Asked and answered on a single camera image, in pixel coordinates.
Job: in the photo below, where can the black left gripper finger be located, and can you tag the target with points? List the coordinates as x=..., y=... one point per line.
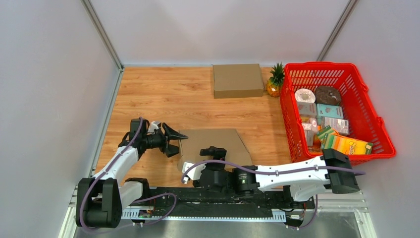
x=172, y=134
x=171, y=150

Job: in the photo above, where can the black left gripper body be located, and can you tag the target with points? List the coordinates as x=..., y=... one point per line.
x=158, y=140

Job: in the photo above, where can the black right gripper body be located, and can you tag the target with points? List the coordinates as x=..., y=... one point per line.
x=215, y=166

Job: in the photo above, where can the brown cardboard box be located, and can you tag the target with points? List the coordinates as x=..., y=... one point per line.
x=237, y=81

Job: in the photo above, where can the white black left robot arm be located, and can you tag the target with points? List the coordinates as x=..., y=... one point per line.
x=101, y=198

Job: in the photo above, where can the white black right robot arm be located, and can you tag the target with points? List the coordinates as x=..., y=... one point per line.
x=301, y=181

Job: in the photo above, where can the green striped box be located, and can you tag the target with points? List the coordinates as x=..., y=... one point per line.
x=324, y=132

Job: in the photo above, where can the yellow orange snack box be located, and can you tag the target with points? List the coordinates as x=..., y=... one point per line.
x=347, y=145

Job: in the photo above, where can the small pineapple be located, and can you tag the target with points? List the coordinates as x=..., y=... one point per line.
x=275, y=82

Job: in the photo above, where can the pink grey small carton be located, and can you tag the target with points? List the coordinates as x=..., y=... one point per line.
x=307, y=109

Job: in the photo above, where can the teal small carton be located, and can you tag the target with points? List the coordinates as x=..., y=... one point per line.
x=330, y=111

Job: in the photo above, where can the brown chocolate donut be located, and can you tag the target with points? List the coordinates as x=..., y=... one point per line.
x=327, y=95

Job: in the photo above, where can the grey patterned carton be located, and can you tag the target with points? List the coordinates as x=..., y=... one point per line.
x=340, y=125

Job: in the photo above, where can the red plastic basket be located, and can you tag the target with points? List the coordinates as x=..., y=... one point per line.
x=364, y=123

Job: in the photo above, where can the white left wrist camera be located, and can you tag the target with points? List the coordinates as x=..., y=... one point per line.
x=154, y=127

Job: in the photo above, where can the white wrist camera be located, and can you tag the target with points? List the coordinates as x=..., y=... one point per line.
x=192, y=171
x=154, y=127

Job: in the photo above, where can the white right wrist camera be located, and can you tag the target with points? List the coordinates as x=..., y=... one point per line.
x=192, y=171

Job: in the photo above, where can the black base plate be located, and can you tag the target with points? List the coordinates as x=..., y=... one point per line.
x=188, y=199

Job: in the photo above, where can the grey slotted cable duct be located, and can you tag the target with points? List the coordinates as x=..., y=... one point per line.
x=245, y=215

